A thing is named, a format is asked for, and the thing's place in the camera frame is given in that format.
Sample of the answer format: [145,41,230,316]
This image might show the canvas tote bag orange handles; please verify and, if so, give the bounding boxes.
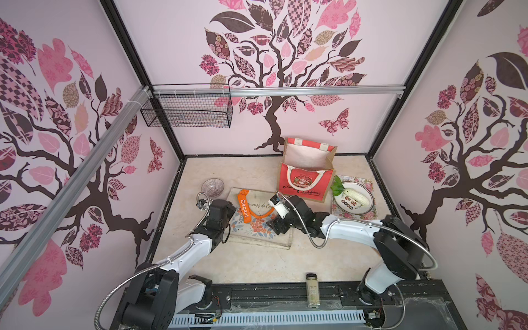
[228,188,293,250]

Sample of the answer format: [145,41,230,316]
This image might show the red Christmas jute bag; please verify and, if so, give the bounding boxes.
[277,137,337,203]

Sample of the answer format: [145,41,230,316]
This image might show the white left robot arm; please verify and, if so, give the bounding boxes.
[110,199,237,329]

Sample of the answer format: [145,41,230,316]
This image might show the white plate with pattern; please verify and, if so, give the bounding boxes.
[331,182,375,215]

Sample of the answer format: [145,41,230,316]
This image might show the white radish with leaves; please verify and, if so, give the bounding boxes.
[331,175,371,206]

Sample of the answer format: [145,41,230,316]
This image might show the spice jar pale contents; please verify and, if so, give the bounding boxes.
[305,273,320,308]

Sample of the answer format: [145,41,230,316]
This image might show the floral placemat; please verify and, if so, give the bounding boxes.
[331,175,378,220]

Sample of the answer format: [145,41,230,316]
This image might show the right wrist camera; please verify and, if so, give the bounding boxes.
[269,195,289,219]

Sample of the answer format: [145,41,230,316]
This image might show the white slotted cable duct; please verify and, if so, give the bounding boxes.
[169,309,366,329]

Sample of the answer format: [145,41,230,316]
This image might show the black wire basket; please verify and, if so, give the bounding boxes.
[141,82,234,129]

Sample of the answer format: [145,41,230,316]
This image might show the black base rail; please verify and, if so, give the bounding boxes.
[212,280,452,312]

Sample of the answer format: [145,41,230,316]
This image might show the aluminium rail back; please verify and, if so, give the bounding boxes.
[153,85,406,97]

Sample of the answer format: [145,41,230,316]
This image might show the aluminium rail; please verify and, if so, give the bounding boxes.
[153,85,406,97]
[1,86,151,307]

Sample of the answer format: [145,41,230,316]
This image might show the aluminium rail left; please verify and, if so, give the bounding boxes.
[1,86,151,307]

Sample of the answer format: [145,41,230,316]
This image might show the black vertical frame post left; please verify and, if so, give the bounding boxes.
[100,0,185,162]

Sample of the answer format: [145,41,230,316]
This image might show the black vertical frame post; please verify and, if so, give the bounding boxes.
[100,0,185,162]
[367,0,465,161]

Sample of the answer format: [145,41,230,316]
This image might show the black vertical frame post right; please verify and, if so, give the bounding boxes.
[367,0,465,161]

